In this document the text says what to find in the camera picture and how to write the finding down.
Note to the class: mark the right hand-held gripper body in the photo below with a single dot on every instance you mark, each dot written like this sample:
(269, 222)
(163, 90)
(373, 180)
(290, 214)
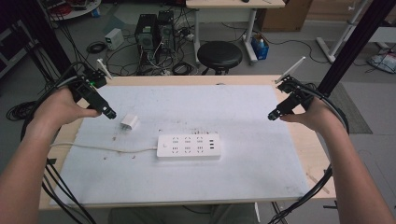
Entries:
(295, 90)

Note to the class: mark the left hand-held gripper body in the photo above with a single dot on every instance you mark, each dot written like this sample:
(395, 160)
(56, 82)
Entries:
(85, 84)

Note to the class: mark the white charger adapter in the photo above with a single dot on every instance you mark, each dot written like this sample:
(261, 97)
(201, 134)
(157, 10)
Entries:
(129, 121)

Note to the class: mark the white power strip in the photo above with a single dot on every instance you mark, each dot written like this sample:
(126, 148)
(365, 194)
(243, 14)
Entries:
(188, 146)

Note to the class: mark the person's right hand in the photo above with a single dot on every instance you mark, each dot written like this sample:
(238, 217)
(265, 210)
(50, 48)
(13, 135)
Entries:
(314, 116)

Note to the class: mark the person's left hand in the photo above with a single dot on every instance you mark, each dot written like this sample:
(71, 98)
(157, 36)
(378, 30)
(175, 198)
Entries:
(59, 109)

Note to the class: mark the white table mat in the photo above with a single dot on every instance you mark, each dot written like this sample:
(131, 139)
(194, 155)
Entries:
(249, 124)

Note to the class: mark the white power supply box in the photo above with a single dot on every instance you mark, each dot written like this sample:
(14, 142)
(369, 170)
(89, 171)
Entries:
(114, 38)

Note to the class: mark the grey floor mat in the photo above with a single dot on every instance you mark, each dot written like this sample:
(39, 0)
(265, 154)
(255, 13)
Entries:
(351, 109)

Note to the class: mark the black metal stand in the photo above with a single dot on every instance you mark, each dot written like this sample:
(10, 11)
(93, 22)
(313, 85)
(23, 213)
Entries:
(355, 46)

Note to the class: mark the cardboard box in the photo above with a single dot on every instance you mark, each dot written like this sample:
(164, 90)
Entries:
(285, 15)

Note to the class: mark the black computer tower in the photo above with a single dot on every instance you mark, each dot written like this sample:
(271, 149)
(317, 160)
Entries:
(146, 39)
(166, 29)

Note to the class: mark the round white table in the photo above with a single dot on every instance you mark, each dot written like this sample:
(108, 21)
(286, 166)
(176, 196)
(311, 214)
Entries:
(76, 8)

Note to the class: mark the black round stool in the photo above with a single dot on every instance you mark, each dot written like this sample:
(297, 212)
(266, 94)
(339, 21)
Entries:
(219, 55)

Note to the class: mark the white-legged wooden desk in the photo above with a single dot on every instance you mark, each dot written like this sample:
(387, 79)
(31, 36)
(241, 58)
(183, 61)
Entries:
(236, 3)

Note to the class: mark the white metal frame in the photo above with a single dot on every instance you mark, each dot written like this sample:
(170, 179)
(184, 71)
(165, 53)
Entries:
(339, 40)

